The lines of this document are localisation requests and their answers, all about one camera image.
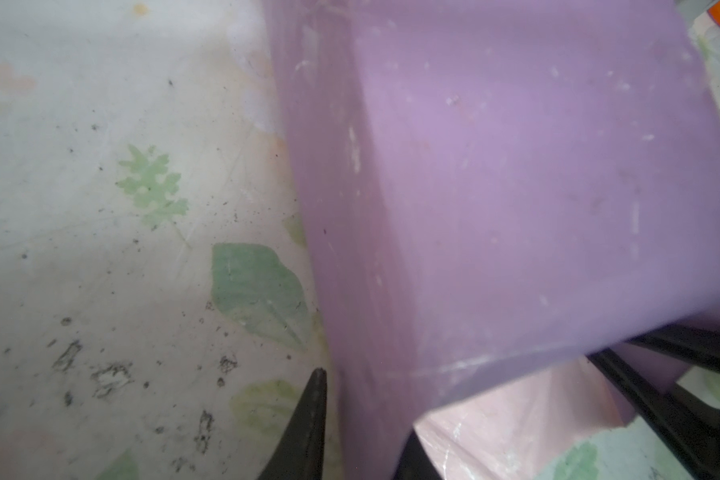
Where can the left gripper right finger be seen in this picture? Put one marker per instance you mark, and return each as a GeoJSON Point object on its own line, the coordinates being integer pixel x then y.
{"type": "Point", "coordinates": [414, 463]}

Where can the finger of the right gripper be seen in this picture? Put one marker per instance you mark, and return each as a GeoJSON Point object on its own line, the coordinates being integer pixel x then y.
{"type": "Point", "coordinates": [688, 427]}

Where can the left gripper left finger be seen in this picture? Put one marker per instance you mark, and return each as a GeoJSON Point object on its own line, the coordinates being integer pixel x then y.
{"type": "Point", "coordinates": [299, 454]}

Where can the pink wrapping paper sheet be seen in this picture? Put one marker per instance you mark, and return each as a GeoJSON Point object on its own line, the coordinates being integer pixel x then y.
{"type": "Point", "coordinates": [491, 187]}

